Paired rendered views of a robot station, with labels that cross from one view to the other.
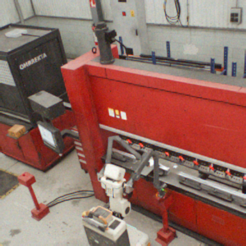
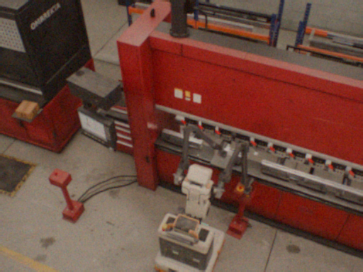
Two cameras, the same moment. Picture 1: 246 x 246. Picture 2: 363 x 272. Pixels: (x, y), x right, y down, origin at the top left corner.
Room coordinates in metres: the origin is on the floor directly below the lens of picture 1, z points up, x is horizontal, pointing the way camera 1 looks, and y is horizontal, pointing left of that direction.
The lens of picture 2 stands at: (1.08, 1.14, 4.48)
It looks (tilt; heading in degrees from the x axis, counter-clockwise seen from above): 47 degrees down; 340
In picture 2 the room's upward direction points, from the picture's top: 1 degrees counter-clockwise
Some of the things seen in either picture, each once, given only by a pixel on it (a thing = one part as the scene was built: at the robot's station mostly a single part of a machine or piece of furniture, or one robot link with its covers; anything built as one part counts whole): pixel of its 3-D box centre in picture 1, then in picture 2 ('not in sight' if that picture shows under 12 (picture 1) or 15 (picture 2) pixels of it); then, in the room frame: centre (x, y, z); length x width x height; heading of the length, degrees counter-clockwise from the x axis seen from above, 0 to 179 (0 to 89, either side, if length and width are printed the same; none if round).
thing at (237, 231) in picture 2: (165, 235); (237, 226); (3.33, -0.37, 0.06); 0.25 x 0.20 x 0.12; 128
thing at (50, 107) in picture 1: (53, 125); (99, 112); (4.33, 0.88, 1.53); 0.51 x 0.25 x 0.85; 36
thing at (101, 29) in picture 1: (109, 42); (187, 10); (4.27, -0.09, 2.53); 0.33 x 0.25 x 0.47; 45
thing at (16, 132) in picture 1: (15, 131); (25, 109); (5.26, 1.69, 1.04); 0.30 x 0.26 x 0.12; 46
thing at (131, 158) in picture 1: (122, 155); (181, 139); (4.19, 0.02, 0.92); 0.50 x 0.06 x 0.10; 45
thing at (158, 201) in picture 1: (162, 197); (244, 191); (3.34, -0.39, 0.75); 0.20 x 0.16 x 0.18; 38
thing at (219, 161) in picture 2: (146, 168); (221, 157); (3.70, -0.27, 1.00); 0.26 x 0.18 x 0.01; 135
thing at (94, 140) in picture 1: (105, 129); (155, 105); (4.61, 0.20, 1.15); 0.85 x 0.25 x 2.30; 135
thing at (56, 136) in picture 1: (52, 136); (99, 126); (4.24, 0.92, 1.42); 0.45 x 0.12 x 0.36; 36
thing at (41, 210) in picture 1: (32, 195); (66, 195); (4.28, 1.48, 0.41); 0.25 x 0.20 x 0.83; 135
